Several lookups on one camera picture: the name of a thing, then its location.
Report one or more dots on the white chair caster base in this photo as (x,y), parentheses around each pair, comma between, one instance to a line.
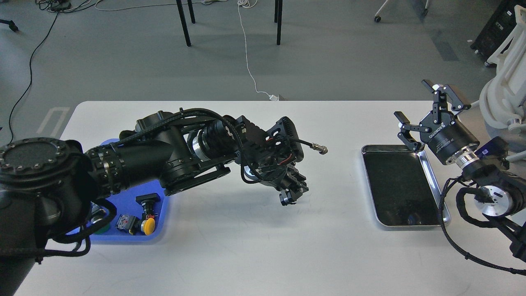
(390,7)

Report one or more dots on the black robot arm image left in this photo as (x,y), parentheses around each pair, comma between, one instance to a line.
(54,195)

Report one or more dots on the black table leg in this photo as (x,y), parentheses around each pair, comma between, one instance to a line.
(278,19)
(183,20)

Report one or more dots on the silver metal tray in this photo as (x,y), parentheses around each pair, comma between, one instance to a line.
(404,191)

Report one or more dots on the black table leg left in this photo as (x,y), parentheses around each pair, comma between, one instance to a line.
(183,20)

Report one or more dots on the green push button switch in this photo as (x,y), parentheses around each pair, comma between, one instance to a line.
(97,214)

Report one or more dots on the black table leg right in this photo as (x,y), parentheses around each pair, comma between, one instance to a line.
(278,19)

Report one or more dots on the blue plastic tray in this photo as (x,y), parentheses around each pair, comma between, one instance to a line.
(123,205)

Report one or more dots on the white office chair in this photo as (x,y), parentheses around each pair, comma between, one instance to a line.
(502,100)

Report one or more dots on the blue grey switch block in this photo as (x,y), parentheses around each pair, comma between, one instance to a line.
(128,223)

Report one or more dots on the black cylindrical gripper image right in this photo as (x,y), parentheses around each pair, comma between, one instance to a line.
(445,139)

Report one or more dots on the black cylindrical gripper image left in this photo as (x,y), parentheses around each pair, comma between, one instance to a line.
(289,182)

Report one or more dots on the yellow push button switch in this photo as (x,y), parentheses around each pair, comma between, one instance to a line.
(147,225)

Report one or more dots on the black push button switch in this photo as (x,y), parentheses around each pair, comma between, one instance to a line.
(147,202)

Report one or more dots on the black equipment case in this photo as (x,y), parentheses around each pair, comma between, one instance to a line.
(496,30)

